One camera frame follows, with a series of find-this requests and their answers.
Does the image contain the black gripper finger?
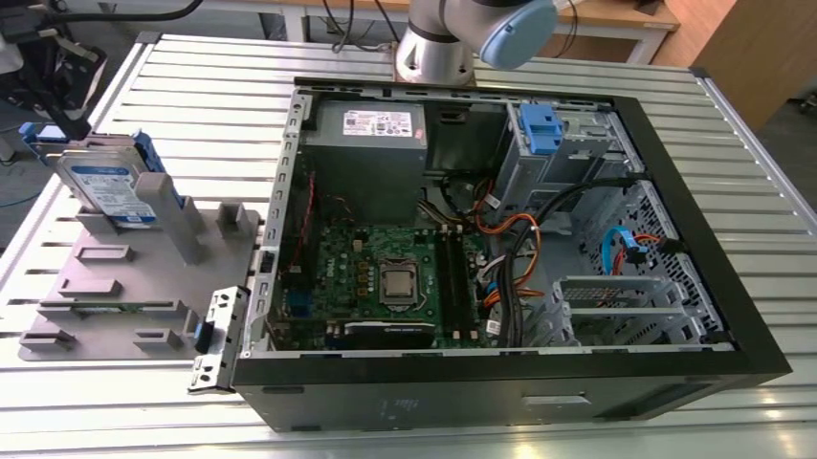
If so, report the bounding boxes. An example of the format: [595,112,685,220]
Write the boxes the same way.
[38,88,95,140]

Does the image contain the hard disk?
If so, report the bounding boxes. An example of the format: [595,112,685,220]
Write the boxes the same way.
[22,122,169,230]

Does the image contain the blue data wire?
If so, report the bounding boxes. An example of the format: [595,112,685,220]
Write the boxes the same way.
[599,225,651,276]

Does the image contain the orange power wire black plug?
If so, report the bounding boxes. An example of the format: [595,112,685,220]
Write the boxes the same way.
[625,232,684,264]

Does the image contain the grey parts rack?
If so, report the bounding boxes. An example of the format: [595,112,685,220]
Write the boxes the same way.
[17,172,268,361]

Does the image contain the green RAM stick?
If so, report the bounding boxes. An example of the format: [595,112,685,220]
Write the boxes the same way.
[69,301,147,317]

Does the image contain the grey power supply unit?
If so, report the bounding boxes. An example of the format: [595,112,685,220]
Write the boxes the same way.
[298,99,430,229]

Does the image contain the green motherboard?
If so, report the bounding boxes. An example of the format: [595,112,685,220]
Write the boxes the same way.
[272,224,497,350]

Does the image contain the silver CPU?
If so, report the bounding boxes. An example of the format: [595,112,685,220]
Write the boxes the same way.
[381,268,418,296]

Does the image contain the CPU socket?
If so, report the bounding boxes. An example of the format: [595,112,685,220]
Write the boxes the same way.
[374,256,428,313]

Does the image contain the black graphics card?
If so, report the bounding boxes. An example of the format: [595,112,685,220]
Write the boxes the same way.
[324,319,437,351]

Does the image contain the black RAM slot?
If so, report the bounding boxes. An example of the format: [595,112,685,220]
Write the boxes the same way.
[452,224,483,340]
[436,224,467,340]

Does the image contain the blue plastic drive latch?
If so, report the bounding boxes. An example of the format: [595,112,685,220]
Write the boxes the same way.
[519,103,568,157]

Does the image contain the metal optical drive cage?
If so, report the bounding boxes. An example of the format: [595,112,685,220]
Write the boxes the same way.
[495,99,647,235]

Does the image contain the black open PC case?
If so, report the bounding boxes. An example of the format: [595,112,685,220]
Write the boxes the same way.
[229,76,794,434]

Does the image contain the wooden desk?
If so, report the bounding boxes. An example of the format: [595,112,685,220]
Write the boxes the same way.
[555,0,683,66]

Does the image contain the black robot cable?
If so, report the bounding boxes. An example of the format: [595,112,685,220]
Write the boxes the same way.
[38,0,201,24]

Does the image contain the white workbench frame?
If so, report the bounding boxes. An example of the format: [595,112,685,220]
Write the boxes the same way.
[254,0,410,44]

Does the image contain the thin red wire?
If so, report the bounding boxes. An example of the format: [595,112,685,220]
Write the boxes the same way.
[290,170,360,276]

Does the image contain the metal expansion slot bracket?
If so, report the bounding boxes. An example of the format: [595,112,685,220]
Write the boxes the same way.
[186,285,252,396]

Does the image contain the black hanging cables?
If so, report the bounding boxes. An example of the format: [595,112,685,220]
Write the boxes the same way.
[322,0,397,55]

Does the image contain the orange wire bundle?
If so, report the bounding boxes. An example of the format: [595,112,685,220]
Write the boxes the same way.
[476,176,545,312]

